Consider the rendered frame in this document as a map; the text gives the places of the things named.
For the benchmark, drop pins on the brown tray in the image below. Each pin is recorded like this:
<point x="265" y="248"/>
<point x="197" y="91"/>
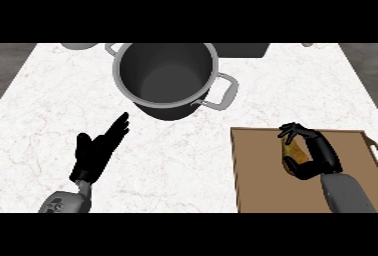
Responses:
<point x="295" y="190"/>

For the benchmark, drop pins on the small pale grey object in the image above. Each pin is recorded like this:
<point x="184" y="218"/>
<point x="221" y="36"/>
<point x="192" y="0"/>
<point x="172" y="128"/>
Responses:
<point x="307" y="44"/>

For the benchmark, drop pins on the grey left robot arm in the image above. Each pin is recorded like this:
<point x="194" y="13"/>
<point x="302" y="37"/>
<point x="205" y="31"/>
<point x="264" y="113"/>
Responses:
<point x="66" y="200"/>

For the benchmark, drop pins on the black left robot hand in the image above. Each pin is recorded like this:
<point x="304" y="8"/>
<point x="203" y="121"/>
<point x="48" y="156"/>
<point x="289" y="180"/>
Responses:
<point x="96" y="151"/>

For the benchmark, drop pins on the dark grey metal pot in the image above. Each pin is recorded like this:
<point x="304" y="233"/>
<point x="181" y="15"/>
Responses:
<point x="166" y="78"/>

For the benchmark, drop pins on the grey round object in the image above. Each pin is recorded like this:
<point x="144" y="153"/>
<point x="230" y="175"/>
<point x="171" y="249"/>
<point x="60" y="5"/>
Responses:
<point x="78" y="46"/>

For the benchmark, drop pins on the yellow-brown pear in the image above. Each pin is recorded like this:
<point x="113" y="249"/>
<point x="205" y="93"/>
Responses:
<point x="295" y="151"/>

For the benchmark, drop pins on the dark grey box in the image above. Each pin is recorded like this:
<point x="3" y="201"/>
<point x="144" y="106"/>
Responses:
<point x="240" y="50"/>

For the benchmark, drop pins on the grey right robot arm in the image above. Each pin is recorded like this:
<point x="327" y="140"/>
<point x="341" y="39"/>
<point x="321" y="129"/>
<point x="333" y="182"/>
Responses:
<point x="348" y="193"/>

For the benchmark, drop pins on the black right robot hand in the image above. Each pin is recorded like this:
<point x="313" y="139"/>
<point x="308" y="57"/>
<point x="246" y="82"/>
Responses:
<point x="321" y="154"/>

